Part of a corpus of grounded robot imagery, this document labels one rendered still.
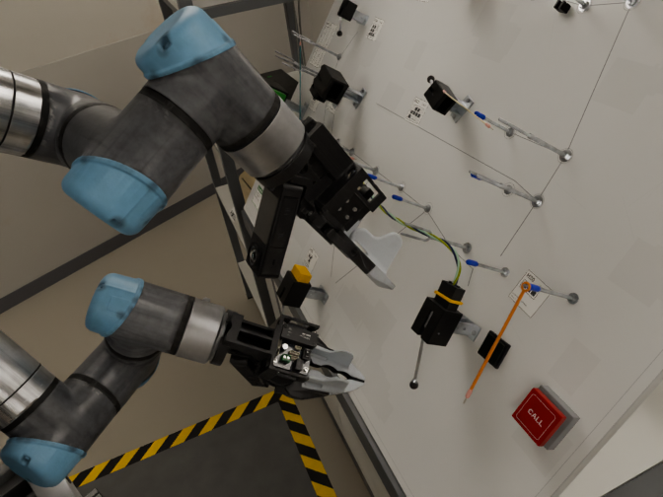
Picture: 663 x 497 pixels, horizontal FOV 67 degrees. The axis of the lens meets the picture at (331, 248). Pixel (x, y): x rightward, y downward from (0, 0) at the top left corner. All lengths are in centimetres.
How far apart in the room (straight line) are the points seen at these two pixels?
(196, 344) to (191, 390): 167
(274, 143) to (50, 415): 39
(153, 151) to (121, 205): 5
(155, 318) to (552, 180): 56
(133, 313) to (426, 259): 50
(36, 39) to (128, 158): 256
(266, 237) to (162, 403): 181
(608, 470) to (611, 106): 62
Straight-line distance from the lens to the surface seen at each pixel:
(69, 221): 318
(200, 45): 45
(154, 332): 62
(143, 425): 227
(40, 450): 66
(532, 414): 70
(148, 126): 44
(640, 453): 110
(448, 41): 104
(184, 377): 235
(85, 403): 67
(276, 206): 52
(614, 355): 69
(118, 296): 62
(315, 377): 67
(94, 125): 48
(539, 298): 74
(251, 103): 46
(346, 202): 54
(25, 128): 53
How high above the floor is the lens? 168
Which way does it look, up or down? 37 degrees down
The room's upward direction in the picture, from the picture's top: 9 degrees counter-clockwise
